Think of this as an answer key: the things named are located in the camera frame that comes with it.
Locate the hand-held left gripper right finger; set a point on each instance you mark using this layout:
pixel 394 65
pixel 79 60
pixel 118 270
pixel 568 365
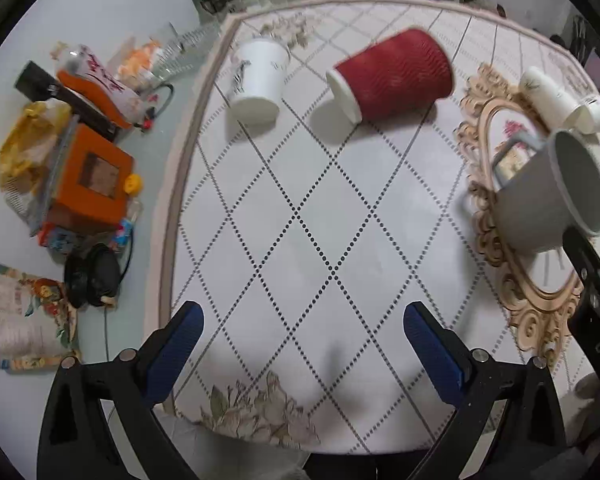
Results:
pixel 432 355

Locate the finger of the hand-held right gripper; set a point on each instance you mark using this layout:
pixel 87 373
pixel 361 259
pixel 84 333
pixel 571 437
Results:
pixel 582 255

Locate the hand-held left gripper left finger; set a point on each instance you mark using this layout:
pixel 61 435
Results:
pixel 181 342

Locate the grey mug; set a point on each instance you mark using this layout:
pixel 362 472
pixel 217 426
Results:
pixel 535 210

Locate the red ribbed paper cup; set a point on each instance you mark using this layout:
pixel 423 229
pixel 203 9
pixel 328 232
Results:
pixel 400 75

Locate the white paper cup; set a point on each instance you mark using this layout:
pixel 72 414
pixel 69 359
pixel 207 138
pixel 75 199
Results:
pixel 257 77

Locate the black round headphones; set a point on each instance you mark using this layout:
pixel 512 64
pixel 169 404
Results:
pixel 92 275

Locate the small blue label bottle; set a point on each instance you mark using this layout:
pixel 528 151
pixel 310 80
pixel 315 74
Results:
pixel 126 225

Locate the colourful flat packet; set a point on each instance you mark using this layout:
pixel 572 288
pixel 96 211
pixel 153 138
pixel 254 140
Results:
pixel 62 242

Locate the printed booklet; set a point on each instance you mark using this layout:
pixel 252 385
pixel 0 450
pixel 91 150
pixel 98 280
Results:
pixel 20 320

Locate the small white bottle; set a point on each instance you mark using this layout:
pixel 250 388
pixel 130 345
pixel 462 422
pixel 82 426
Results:
pixel 550 95

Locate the yellow bottle cap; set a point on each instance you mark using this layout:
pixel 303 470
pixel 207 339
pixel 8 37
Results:
pixel 133 184

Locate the orange box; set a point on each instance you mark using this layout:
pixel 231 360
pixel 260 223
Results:
pixel 72 195

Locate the patterned table mat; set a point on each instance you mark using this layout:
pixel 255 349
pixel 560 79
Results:
pixel 330 185

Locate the yellow plastic bag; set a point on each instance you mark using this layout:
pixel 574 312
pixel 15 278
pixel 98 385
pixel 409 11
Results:
pixel 22 155

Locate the black and orange tool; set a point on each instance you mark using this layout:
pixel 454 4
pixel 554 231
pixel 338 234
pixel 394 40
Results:
pixel 77 100

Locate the white orange snack packet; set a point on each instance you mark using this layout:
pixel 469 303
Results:
pixel 97 72

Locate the clear plastic container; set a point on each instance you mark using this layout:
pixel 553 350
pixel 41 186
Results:
pixel 187 50

